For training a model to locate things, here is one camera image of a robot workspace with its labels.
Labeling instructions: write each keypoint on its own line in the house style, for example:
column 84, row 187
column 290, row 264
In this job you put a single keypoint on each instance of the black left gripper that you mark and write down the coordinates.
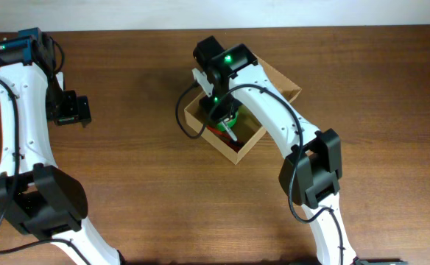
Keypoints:
column 78, row 110

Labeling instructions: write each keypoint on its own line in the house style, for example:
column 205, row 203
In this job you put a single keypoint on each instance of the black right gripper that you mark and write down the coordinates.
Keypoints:
column 216, row 112

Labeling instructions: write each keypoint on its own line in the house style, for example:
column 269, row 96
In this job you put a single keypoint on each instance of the black and white marker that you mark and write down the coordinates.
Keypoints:
column 229, row 131

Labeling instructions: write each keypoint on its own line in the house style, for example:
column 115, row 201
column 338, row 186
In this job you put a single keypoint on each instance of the green tape roll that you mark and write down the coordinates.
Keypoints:
column 229, row 122

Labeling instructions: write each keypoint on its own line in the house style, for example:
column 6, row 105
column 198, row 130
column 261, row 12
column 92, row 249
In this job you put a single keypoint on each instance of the orange utility knife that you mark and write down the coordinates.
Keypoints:
column 223, row 136

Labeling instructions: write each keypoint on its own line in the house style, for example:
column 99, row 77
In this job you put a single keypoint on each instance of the brown cardboard box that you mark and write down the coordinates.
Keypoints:
column 247, row 128

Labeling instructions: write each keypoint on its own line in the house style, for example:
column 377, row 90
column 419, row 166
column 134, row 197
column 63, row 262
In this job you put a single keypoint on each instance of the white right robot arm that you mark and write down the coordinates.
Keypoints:
column 312, row 167

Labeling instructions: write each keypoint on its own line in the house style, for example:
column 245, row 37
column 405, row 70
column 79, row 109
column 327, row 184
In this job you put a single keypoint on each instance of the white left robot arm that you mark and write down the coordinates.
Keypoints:
column 36, row 197

